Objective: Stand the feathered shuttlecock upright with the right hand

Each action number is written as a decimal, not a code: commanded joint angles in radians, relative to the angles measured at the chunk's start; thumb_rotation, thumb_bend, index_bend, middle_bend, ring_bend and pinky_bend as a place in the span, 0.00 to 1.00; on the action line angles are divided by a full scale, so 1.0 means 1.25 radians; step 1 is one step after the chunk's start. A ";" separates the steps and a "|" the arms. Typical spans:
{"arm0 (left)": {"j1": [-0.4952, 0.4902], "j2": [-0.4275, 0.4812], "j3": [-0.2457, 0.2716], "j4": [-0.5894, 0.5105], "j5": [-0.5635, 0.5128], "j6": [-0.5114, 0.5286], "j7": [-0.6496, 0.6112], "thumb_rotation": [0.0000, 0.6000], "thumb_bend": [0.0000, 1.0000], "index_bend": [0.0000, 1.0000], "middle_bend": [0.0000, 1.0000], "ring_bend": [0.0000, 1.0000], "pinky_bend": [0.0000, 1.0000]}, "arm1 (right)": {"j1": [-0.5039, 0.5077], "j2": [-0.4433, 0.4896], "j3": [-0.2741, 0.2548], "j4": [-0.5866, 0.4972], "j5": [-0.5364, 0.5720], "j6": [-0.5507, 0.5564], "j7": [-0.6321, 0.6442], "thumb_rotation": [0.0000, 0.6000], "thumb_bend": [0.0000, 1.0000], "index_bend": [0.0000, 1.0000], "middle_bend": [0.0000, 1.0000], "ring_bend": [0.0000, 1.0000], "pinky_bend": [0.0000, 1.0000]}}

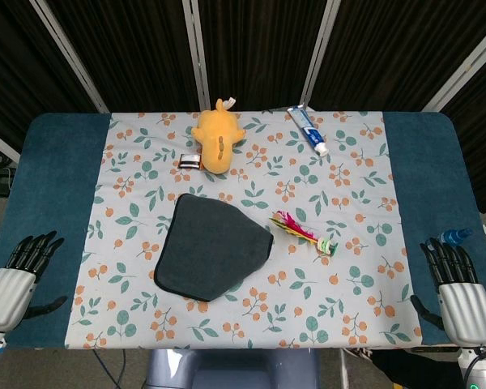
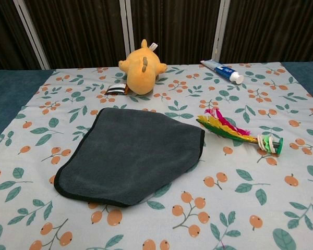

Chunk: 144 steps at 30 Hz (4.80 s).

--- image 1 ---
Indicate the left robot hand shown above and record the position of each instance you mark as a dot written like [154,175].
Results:
[9,279]

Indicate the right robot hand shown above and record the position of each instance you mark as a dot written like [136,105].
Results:
[465,304]

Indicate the feather shuttlecock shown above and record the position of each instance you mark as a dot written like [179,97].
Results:
[303,233]

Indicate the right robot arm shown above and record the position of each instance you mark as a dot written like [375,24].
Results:
[480,366]

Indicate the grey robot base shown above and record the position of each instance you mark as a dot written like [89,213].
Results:
[233,368]

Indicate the floral tablecloth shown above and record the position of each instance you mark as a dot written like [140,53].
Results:
[243,231]

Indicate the blue plastic water bottle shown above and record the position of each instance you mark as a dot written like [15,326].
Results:
[454,236]

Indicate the teal table cover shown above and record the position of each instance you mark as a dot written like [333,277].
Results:
[48,194]

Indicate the dark grey folded towel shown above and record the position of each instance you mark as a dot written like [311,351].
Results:
[210,247]

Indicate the small black snack packet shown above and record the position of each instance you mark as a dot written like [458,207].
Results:
[190,161]

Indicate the white blue toothpaste tube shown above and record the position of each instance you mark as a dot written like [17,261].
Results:
[309,129]

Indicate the yellow plush duck toy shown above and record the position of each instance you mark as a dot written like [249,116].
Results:
[217,139]

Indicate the dark folding screen partition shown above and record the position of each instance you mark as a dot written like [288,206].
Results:
[243,52]

